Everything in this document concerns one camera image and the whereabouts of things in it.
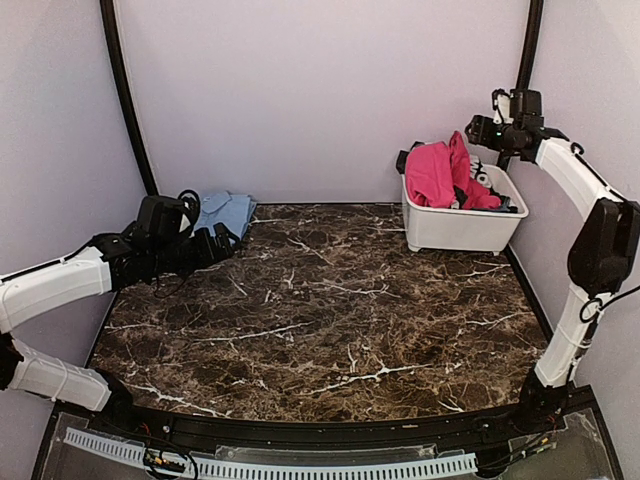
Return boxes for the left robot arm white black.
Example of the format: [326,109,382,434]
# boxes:
[1,223,239,436]

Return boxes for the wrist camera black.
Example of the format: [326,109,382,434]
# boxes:
[136,195,185,242]
[509,88,542,121]

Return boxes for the black corner post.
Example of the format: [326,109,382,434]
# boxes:
[495,0,544,172]
[99,0,159,195]

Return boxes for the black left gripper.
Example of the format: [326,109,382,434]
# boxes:
[151,222,240,277]

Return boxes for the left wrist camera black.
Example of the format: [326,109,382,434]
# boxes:
[136,195,185,242]

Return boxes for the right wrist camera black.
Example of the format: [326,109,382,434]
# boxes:
[509,88,542,121]

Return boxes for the white slotted cable duct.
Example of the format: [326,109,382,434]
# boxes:
[63,427,478,480]

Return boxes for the right black corner post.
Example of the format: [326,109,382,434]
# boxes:
[495,0,544,172]

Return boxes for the left black corner post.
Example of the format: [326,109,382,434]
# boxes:
[99,0,159,195]

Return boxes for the dark blue garment in bin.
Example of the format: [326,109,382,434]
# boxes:
[493,197,519,214]

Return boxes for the pink trousers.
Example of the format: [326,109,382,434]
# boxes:
[404,131,502,210]

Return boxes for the white plastic laundry bin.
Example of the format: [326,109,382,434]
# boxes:
[401,165,529,255]

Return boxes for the folded light blue shirt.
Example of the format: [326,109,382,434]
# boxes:
[195,191,257,239]

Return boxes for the black shirt white lettering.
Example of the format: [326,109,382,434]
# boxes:
[469,155,503,199]

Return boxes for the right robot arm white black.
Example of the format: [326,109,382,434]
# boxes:
[465,115,639,434]

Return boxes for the black curved front rail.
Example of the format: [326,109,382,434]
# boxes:
[90,405,552,451]

